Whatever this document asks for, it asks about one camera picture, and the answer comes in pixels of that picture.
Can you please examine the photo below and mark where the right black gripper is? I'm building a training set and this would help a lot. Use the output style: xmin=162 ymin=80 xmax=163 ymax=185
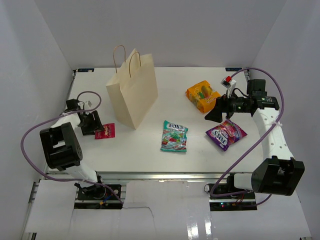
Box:
xmin=205 ymin=89 xmax=251 ymax=124

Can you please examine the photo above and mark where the red snack packet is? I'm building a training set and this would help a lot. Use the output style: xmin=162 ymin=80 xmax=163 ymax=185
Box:
xmin=94 ymin=123 xmax=116 ymax=140

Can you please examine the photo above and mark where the blue table label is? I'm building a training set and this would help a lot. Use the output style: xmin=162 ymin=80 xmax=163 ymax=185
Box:
xmin=225 ymin=67 xmax=242 ymax=72
xmin=77 ymin=68 xmax=95 ymax=73

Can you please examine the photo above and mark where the left blue table label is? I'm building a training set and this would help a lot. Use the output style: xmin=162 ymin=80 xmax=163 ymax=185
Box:
xmin=77 ymin=68 xmax=95 ymax=73

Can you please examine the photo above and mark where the right blue table label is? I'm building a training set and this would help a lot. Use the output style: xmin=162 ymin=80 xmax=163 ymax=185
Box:
xmin=225 ymin=67 xmax=242 ymax=72

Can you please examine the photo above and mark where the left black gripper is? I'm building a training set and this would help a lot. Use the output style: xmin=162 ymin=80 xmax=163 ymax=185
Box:
xmin=77 ymin=110 xmax=104 ymax=137

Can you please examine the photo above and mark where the green Fox's candy bag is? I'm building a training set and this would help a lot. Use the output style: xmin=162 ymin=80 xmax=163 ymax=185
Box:
xmin=160 ymin=120 xmax=189 ymax=153

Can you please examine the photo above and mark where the aluminium front rail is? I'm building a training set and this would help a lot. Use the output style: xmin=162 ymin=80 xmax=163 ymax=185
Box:
xmin=44 ymin=171 xmax=266 ymax=181

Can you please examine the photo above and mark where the orange snack pack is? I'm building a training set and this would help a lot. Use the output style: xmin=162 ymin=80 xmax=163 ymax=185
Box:
xmin=185 ymin=80 xmax=221 ymax=114

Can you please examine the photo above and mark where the purple Fox's candy bag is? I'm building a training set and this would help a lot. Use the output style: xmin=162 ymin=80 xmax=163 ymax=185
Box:
xmin=205 ymin=119 xmax=247 ymax=152

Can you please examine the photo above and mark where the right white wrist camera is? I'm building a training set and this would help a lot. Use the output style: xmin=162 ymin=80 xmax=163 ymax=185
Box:
xmin=221 ymin=76 xmax=237 ymax=98

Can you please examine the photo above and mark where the beige paper bag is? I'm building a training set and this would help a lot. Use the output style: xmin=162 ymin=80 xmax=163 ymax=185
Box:
xmin=106 ymin=49 xmax=158 ymax=130

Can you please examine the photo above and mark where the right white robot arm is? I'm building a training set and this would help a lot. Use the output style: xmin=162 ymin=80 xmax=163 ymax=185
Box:
xmin=205 ymin=77 xmax=305 ymax=200

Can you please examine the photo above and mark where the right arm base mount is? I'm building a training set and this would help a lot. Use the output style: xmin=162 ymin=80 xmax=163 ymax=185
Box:
xmin=203 ymin=183 xmax=257 ymax=212

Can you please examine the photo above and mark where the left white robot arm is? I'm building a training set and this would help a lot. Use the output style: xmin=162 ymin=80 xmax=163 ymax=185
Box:
xmin=39 ymin=99 xmax=106 ymax=200

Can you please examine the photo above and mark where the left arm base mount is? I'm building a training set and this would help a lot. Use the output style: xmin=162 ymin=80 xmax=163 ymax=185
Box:
xmin=74 ymin=188 xmax=123 ymax=210

